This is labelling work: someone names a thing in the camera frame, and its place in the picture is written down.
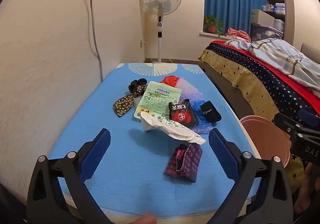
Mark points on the person's right hand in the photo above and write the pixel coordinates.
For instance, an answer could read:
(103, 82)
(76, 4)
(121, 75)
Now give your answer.
(306, 196)

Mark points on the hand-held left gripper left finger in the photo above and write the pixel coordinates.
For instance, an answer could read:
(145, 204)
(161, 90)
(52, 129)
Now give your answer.
(96, 154)

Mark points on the pink plastic bin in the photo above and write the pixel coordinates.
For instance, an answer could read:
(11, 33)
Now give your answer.
(262, 139)

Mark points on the light plaid quilt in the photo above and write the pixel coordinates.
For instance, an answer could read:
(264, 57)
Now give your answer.
(280, 54)

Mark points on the black floral hair scrunchie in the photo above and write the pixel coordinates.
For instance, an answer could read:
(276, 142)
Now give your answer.
(123, 106)

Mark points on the beige headboard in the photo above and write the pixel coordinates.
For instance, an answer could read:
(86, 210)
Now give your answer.
(311, 51)

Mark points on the grey bed frame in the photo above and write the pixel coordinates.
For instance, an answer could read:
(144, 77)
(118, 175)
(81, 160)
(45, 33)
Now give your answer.
(225, 89)

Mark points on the white wrapper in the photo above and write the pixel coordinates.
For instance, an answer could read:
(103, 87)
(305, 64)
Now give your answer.
(180, 132)

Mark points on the bed with starry cover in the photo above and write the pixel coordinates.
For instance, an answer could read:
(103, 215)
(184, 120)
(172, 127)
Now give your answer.
(262, 81)

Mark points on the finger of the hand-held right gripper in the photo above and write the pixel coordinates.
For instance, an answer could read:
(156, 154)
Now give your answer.
(308, 117)
(285, 122)

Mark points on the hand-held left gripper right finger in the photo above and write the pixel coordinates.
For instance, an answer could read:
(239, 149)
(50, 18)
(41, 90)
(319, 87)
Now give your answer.
(222, 154)

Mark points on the red blanket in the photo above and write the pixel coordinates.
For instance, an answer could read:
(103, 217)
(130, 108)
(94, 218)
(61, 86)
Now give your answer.
(297, 88)

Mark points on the pink folded clothes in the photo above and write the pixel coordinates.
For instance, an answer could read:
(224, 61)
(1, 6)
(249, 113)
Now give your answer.
(237, 34)

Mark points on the black elastic band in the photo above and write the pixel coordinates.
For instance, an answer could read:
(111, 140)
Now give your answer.
(211, 111)

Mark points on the black red snack packet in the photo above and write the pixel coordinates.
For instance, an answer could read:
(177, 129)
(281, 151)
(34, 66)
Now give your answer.
(181, 114)

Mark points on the clear storage box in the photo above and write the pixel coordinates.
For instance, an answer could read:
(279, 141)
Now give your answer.
(265, 33)

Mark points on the white storage bin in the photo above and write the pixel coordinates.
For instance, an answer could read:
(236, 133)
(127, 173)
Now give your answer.
(279, 25)

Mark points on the red plastic bag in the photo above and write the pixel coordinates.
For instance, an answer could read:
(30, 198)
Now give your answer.
(170, 81)

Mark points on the blue bubble wrap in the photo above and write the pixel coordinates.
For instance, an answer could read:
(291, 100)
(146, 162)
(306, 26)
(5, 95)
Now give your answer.
(203, 127)

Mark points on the green white packet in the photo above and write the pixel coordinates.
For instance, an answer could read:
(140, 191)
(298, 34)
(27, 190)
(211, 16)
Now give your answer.
(155, 99)

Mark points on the grey cardboard box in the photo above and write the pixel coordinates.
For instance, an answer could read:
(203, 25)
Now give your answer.
(262, 16)

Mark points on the person's left hand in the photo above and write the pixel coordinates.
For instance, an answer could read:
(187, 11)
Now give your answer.
(145, 220)

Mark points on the potted green plant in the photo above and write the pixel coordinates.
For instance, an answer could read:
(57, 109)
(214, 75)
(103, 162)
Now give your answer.
(212, 28)

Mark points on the black pink printed packet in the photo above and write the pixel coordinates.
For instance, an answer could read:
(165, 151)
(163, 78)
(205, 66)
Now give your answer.
(190, 164)

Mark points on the white wall socket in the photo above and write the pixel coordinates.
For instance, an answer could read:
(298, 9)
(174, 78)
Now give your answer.
(141, 43)

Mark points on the blue patterned table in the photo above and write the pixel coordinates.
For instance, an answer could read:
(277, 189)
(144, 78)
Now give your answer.
(125, 164)

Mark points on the clear bubble wrap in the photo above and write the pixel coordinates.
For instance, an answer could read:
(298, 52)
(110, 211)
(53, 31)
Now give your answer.
(187, 91)

